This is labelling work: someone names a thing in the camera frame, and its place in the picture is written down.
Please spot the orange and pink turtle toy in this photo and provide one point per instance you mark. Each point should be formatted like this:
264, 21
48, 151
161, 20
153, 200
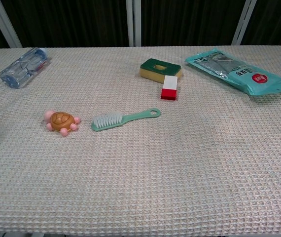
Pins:
61, 120

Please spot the beige waffle-weave table cloth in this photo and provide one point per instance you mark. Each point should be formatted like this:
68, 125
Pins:
140, 160

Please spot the green brush with white bristles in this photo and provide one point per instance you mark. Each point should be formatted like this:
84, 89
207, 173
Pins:
111, 121

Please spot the red and white block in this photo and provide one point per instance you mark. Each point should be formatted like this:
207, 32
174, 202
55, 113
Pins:
170, 87

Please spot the yellow sponge with green top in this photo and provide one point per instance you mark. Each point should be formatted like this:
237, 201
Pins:
155, 71

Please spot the teal packaged gloves bag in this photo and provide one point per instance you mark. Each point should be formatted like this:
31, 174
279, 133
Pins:
239, 71

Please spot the dark curtain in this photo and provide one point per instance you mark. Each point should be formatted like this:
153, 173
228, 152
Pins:
76, 22

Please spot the clear plastic water bottle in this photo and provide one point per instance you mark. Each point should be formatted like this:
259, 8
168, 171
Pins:
23, 67

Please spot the white metal frame post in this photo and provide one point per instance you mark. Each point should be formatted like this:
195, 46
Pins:
243, 22
3, 22
133, 22

